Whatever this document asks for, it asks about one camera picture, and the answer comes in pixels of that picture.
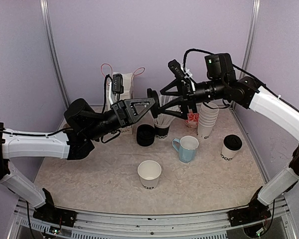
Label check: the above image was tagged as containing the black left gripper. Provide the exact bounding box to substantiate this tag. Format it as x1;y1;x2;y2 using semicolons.
85;97;156;140

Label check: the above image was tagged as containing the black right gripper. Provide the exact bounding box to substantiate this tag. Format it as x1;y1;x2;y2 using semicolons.
159;76;227;119

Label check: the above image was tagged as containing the white paper takeout bag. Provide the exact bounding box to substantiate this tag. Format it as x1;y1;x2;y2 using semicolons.
100;63;145;135

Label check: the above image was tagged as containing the white paper cup GOOD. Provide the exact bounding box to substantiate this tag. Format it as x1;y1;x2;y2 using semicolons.
220;145;240;161

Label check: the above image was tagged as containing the single black cup lid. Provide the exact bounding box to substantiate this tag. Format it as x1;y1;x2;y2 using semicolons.
147;88;160;119

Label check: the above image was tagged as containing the black coffee cup lid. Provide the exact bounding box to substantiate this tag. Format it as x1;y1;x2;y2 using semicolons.
223;134;242;151

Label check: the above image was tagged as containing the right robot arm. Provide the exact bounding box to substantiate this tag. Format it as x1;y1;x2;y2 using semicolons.
158;53;299;221

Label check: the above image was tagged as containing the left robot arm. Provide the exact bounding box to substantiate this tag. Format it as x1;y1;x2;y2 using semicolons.
0;98;155;222

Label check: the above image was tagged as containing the stack of black lids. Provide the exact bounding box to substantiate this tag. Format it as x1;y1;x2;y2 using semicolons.
137;124;155;147

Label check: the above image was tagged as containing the red patterned bowl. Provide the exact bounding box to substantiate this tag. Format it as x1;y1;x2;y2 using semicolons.
184;112;199;128

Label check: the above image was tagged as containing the black cup holding straws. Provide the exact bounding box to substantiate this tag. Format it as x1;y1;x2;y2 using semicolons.
154;123;170;139

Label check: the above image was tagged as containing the stack of white paper cups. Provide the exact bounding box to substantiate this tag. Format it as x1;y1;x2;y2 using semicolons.
197;102;219;139

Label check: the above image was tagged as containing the light blue ceramic mug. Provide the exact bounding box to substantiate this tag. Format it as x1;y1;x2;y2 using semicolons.
172;135;199;163

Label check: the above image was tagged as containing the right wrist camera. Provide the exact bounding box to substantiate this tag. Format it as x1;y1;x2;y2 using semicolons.
168;59;185;80

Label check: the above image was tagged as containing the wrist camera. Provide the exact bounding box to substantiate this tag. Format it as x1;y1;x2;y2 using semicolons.
168;59;185;80
111;74;124;94

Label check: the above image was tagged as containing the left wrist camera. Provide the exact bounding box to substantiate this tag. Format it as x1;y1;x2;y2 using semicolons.
111;74;124;94

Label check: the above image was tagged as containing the right aluminium corner post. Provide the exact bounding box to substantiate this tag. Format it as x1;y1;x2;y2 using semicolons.
242;0;261;71

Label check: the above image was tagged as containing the aluminium corner post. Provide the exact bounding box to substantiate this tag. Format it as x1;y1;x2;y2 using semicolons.
40;0;70;109
242;0;261;71

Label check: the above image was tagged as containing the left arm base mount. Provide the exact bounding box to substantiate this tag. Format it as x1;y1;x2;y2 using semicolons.
33;188;77;227

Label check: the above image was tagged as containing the front aluminium frame rail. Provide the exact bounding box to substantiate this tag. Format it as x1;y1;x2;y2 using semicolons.
7;198;297;239

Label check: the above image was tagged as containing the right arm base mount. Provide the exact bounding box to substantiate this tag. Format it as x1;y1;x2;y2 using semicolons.
228;186;272;227

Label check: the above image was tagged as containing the left aluminium corner post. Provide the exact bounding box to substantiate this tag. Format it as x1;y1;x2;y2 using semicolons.
40;0;70;109

